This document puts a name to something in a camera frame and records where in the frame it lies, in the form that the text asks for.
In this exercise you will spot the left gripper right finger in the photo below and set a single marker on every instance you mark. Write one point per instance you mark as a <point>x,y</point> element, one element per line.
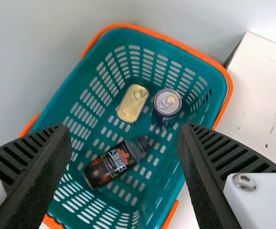
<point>214,171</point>

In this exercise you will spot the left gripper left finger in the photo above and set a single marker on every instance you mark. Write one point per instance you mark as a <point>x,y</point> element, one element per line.
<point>25,171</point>

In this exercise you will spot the dark coffee bottle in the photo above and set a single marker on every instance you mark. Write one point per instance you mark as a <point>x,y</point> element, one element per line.
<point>109,167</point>

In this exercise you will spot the teal shopping basket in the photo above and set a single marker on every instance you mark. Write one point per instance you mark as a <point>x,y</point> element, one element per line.
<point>128,40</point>

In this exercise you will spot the can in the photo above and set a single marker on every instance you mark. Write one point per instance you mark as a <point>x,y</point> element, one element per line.
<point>167,102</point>

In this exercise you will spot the rectangular tin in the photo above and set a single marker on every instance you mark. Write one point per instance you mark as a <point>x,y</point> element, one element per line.
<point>131,105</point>

